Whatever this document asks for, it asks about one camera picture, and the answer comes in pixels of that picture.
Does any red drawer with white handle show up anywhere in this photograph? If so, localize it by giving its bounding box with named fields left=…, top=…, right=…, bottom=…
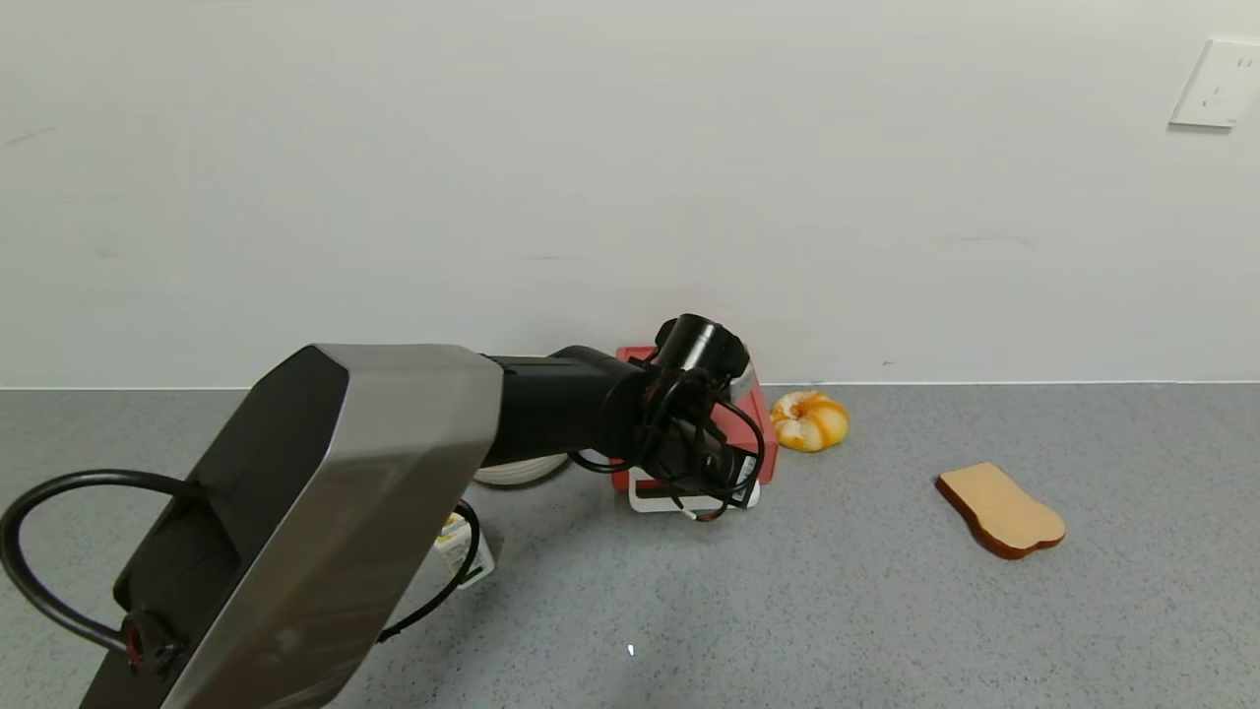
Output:
left=611, top=445, right=779, bottom=514

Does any red drawer case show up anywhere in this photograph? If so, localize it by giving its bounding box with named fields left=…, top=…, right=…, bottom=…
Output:
left=615, top=345, right=779, bottom=458

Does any beige ribbed bowl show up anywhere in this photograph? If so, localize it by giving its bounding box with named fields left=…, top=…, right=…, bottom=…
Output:
left=472, top=453, right=572, bottom=488

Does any orange and white bun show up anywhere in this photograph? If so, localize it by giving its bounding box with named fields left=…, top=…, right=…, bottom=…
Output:
left=769, top=391, right=850, bottom=454

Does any small white yellow carton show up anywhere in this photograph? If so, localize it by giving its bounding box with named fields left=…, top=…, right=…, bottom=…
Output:
left=433, top=512, right=497, bottom=590

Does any toast slice with brown crust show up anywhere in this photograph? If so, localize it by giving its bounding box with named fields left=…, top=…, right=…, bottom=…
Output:
left=935, top=463, right=1066, bottom=560

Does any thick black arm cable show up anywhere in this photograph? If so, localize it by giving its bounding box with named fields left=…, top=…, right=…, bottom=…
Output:
left=0, top=470, right=483, bottom=680

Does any white wall socket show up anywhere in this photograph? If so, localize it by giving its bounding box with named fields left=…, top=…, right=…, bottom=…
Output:
left=1169, top=39, right=1260, bottom=129

